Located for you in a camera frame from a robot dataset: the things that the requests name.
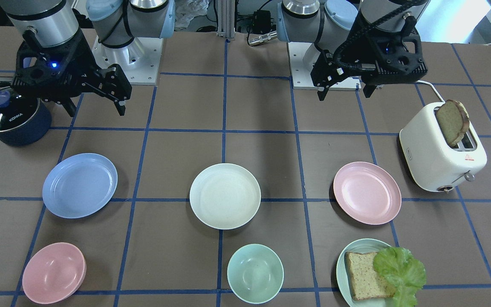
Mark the light green plate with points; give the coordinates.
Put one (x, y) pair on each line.
(364, 245)

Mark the cream white plate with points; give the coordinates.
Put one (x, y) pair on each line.
(225, 196)

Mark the dark blue pot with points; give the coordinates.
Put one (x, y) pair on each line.
(30, 132)

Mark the pink bowl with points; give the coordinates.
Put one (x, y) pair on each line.
(54, 273)

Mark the glass pot lid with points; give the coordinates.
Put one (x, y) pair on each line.
(15, 109)

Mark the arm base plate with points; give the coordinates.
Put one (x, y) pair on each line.
(140, 60)
(302, 57)

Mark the green lettuce leaf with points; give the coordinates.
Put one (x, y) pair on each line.
(403, 271)

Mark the bread slice on plate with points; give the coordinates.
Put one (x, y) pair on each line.
(365, 282)

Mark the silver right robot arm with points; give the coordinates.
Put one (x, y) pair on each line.
(113, 23)

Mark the white toaster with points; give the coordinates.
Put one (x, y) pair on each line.
(433, 164)

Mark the blue plate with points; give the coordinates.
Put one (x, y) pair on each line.
(80, 185)

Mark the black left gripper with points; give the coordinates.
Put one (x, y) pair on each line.
(353, 52)

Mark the mint green bowl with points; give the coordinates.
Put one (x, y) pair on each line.
(255, 273)

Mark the pink plate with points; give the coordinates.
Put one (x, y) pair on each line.
(367, 193)

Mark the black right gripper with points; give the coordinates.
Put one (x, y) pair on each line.
(84, 64)

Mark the aluminium frame post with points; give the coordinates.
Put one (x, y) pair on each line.
(226, 13)

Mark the bread slice in toaster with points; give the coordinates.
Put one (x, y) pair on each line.
(453, 121)

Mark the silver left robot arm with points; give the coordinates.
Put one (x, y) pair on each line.
(335, 24)

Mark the black power adapter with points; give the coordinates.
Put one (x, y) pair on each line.
(261, 22)

